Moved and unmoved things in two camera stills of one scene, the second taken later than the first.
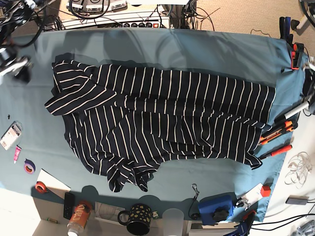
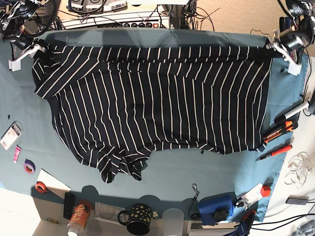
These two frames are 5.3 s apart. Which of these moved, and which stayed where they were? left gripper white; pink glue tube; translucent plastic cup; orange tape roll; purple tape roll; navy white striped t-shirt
Moved: navy white striped t-shirt; left gripper white
Stayed: pink glue tube; orange tape roll; translucent plastic cup; purple tape roll
